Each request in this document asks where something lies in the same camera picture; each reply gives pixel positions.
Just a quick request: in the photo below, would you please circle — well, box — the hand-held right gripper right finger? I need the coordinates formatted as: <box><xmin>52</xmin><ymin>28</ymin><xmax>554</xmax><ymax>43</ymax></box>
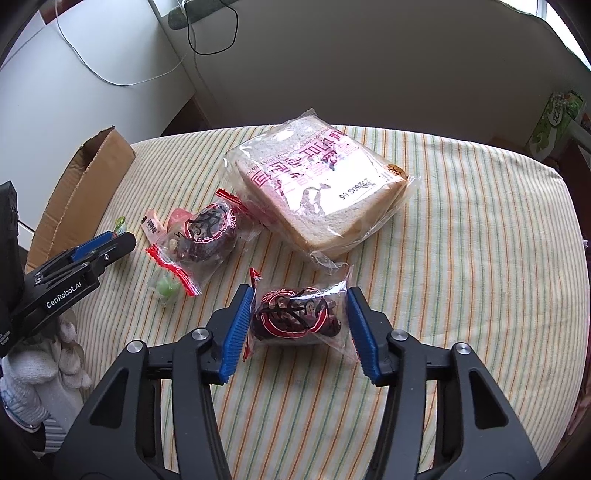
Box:
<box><xmin>346</xmin><ymin>286</ymin><xmax>543</xmax><ymax>480</ymax></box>

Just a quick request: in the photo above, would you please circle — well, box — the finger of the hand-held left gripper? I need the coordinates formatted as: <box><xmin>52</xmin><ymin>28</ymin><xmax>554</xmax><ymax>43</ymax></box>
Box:
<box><xmin>74</xmin><ymin>232</ymin><xmax>137</xmax><ymax>274</ymax></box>
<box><xmin>34</xmin><ymin>232</ymin><xmax>117</xmax><ymax>283</ymax></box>

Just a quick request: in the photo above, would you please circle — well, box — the dark ribbed panel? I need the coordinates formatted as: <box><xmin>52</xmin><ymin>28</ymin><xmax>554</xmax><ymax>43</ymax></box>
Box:
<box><xmin>44</xmin><ymin>418</ymin><xmax>94</xmax><ymax>459</ymax></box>

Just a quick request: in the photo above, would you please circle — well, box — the white cable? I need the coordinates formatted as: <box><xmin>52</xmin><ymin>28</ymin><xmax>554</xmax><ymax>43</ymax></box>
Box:
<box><xmin>53</xmin><ymin>0</ymin><xmax>191</xmax><ymax>87</ymax></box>

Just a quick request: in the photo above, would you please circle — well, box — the black cable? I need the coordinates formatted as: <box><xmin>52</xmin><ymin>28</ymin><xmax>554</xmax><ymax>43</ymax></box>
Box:
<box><xmin>186</xmin><ymin>0</ymin><xmax>239</xmax><ymax>56</ymax></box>

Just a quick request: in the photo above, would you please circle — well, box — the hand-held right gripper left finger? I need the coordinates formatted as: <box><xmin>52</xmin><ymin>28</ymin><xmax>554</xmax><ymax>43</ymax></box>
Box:
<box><xmin>53</xmin><ymin>285</ymin><xmax>256</xmax><ymax>480</ymax></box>

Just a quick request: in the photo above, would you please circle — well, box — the brown cardboard box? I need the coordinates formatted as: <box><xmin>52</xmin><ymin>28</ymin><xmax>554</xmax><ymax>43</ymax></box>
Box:
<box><xmin>25</xmin><ymin>127</ymin><xmax>137</xmax><ymax>276</ymax></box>

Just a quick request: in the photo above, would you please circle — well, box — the green printed bag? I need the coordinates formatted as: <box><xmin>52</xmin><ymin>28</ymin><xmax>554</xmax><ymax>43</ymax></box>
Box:
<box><xmin>529</xmin><ymin>90</ymin><xmax>587</xmax><ymax>162</ymax></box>

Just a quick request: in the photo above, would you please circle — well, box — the sliced bread packet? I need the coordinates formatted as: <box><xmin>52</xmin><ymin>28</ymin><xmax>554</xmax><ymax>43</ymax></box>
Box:
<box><xmin>224</xmin><ymin>108</ymin><xmax>422</xmax><ymax>269</ymax></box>

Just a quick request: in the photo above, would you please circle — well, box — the person's left hand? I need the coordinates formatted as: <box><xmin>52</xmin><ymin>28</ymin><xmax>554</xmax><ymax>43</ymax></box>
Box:
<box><xmin>0</xmin><ymin>314</ymin><xmax>94</xmax><ymax>431</ymax></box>

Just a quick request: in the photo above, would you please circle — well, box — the grey windowsill cover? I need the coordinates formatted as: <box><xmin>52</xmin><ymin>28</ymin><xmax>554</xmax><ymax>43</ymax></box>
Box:
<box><xmin>167</xmin><ymin>0</ymin><xmax>243</xmax><ymax>31</ymax></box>

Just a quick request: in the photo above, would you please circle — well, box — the dark round cake packet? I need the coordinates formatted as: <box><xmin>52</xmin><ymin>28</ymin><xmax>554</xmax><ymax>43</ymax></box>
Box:
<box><xmin>145</xmin><ymin>188</ymin><xmax>262</xmax><ymax>297</ymax></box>
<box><xmin>242</xmin><ymin>265</ymin><xmax>354</xmax><ymax>364</ymax></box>

